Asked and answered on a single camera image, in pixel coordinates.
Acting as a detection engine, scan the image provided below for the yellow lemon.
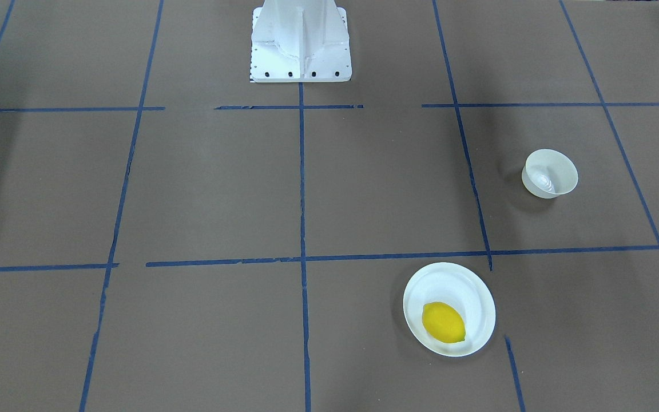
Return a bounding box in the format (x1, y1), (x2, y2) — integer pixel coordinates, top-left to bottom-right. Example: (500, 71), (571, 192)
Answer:
(422, 302), (466, 344)

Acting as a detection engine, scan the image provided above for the white paper plate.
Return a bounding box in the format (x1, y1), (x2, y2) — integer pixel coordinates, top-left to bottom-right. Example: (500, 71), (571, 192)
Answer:
(402, 262), (497, 357)

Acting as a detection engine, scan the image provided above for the white paper bowl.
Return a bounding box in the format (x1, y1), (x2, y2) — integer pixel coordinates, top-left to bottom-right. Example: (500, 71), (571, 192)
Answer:
(521, 149), (579, 199)

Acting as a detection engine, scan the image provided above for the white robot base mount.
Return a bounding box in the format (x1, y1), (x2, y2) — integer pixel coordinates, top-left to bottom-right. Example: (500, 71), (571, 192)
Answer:
(249, 1), (352, 83)

